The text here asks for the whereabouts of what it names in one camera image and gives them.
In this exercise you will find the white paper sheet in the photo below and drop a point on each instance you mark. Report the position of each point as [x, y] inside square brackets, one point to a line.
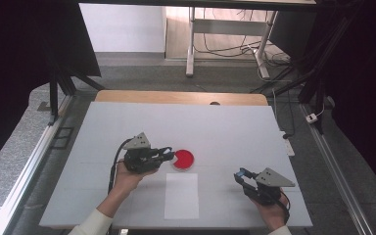
[181, 196]

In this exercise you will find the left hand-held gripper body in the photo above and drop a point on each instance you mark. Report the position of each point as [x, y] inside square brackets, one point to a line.
[140, 158]

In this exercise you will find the white desk frame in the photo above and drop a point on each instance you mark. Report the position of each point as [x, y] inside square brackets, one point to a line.
[228, 26]

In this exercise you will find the person's left hand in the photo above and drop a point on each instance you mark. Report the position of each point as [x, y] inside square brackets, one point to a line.
[127, 182]

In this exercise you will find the person's right hand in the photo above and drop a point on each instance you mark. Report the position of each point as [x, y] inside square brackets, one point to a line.
[274, 217]

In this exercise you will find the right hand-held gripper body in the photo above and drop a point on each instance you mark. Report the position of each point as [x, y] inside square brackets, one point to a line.
[271, 181]

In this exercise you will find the wooden table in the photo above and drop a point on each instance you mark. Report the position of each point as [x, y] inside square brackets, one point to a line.
[176, 97]

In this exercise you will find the small white adapter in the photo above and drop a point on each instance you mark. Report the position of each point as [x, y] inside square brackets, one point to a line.
[311, 118]

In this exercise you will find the round red dish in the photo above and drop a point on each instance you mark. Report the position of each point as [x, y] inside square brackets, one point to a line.
[184, 160]

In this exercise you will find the aluminium floor rail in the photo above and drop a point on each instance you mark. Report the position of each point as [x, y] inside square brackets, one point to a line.
[336, 169]
[29, 169]

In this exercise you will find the dark cabinet panel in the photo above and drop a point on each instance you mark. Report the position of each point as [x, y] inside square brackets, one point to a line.
[290, 32]

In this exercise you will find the white table cover board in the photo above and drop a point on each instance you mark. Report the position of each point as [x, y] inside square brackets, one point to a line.
[209, 127]

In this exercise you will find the black metal stand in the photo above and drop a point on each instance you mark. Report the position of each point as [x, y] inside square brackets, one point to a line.
[54, 98]
[318, 98]

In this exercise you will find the black curtain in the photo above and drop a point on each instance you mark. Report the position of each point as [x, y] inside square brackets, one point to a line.
[365, 81]
[13, 65]

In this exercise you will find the white power strip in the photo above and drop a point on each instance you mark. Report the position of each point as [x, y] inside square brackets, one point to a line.
[289, 147]

